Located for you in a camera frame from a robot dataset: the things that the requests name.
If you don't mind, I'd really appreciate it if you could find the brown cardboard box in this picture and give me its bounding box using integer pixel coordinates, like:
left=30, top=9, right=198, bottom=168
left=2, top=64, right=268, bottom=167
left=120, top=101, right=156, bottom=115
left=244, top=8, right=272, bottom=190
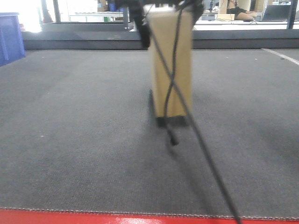
left=147, top=8, right=193, bottom=118

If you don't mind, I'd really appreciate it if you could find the dark conveyor side rail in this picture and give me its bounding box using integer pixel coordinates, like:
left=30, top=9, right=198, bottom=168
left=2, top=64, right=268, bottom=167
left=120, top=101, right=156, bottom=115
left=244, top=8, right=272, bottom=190
left=22, top=29, right=299, bottom=50

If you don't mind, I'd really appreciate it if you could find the grey conveyor belt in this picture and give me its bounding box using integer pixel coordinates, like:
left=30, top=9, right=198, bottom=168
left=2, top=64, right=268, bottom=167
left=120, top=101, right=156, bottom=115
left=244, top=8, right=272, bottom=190
left=0, top=49, right=299, bottom=219

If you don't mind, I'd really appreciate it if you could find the white desk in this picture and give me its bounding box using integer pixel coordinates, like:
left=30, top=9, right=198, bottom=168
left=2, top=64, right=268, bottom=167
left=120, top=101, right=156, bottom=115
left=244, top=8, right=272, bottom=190
left=193, top=20, right=287, bottom=31

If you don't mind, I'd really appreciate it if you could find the black cable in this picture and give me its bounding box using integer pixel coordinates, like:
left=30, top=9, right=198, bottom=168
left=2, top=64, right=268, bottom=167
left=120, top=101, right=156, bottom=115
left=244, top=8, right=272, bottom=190
left=163, top=6, right=185, bottom=147
left=146, top=4, right=243, bottom=224

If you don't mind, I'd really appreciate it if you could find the person at desk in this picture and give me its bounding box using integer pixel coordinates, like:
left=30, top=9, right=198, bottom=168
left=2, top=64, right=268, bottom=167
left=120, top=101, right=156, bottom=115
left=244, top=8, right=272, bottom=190
left=227, top=0, right=257, bottom=21

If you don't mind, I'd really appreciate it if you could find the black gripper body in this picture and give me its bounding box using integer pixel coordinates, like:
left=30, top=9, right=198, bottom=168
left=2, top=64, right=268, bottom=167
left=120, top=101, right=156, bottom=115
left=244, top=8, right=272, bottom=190
left=115, top=0, right=204, bottom=48

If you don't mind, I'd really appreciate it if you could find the grey laptop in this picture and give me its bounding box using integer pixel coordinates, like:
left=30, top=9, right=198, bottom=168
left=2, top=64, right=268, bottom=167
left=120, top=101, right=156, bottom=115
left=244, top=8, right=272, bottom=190
left=261, top=5, right=291, bottom=22

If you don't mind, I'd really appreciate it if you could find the blue plastic bin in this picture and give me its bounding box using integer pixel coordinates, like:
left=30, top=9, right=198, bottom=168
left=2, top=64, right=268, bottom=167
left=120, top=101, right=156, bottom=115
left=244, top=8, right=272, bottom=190
left=0, top=12, right=26, bottom=66

